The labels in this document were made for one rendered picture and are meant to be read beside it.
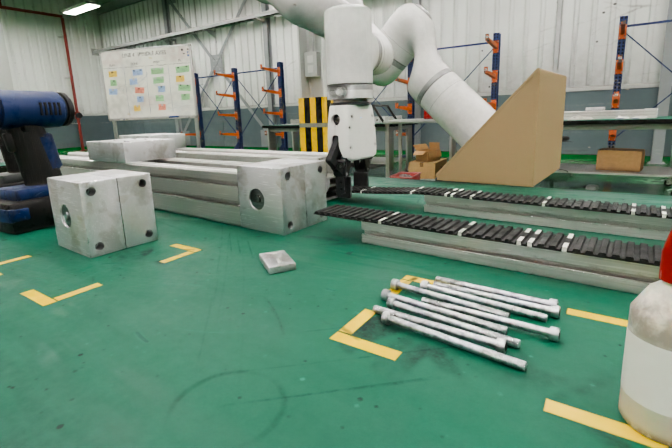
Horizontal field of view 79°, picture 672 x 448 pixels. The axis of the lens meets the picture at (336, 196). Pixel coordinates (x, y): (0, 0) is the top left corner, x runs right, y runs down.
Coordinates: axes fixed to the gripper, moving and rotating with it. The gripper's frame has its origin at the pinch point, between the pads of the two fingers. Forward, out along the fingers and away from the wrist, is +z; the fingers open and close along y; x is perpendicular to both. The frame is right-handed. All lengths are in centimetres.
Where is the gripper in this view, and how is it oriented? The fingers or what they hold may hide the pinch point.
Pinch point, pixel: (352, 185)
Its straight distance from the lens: 77.8
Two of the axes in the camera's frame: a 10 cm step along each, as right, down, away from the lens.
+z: 0.4, 9.8, 2.0
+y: 5.9, -1.8, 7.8
